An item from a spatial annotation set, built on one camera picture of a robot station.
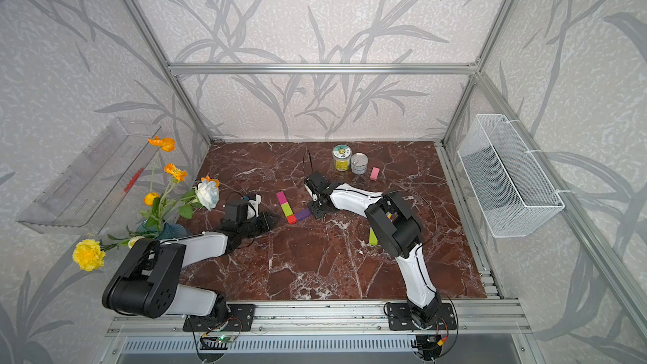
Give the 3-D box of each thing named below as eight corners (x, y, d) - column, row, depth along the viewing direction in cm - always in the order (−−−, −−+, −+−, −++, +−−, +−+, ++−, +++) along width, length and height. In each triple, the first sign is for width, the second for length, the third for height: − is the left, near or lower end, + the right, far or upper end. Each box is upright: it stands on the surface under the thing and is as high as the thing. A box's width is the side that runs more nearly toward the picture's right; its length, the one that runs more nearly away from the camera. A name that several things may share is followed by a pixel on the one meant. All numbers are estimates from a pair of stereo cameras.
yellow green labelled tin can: (332, 171, 112) (332, 157, 105) (332, 158, 117) (332, 144, 110) (351, 171, 112) (351, 157, 105) (350, 158, 117) (351, 144, 110)
